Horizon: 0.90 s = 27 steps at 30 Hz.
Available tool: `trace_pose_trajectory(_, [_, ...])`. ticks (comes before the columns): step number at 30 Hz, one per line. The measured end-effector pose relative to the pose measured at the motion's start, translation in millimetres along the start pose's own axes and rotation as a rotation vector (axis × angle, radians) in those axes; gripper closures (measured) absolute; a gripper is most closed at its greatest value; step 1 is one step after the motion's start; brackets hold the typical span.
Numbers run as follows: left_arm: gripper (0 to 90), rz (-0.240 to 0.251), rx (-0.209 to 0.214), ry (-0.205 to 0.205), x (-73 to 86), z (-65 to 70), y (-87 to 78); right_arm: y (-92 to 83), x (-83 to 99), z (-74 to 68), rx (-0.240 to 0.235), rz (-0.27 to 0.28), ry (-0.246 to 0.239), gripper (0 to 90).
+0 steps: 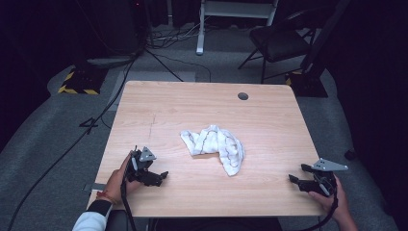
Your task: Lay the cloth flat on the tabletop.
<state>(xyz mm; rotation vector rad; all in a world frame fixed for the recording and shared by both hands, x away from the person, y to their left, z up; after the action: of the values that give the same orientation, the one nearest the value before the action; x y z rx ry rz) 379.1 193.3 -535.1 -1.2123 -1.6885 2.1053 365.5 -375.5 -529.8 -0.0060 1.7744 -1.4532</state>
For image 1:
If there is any long black floor cable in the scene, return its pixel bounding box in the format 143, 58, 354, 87
6, 52, 140, 231

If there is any white metal desk frame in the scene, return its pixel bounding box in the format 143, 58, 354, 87
195, 0, 281, 57

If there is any person's left hand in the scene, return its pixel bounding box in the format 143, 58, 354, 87
103, 152, 142, 204

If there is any red bracelet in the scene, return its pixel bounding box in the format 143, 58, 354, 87
95, 190, 117, 205

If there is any person's right hand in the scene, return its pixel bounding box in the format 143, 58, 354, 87
308, 174, 351, 223

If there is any black stand base striped tape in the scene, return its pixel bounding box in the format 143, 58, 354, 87
285, 70, 329, 98
57, 64, 109, 96

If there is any thin black floor cable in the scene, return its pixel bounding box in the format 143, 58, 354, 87
143, 47, 213, 84

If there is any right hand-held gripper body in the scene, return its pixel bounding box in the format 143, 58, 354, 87
305, 158, 349, 197

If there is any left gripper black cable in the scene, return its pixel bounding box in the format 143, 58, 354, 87
119, 157, 139, 231

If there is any person's dark lap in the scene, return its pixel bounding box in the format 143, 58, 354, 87
105, 210, 284, 231

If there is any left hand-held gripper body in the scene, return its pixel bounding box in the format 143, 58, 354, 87
125, 145, 165, 188

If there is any white cloth with coloured stitching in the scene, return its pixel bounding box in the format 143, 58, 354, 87
179, 124, 246, 177

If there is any bundle of floor cables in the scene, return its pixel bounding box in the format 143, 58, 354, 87
145, 20, 208, 51

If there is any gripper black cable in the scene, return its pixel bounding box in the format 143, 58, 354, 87
119, 157, 139, 231
296, 192, 340, 231

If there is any black stand pole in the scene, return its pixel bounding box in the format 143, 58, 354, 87
300, 0, 352, 75

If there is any black folding chair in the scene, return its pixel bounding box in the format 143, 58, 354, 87
237, 9, 318, 85

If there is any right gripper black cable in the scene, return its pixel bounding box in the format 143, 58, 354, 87
296, 192, 340, 231

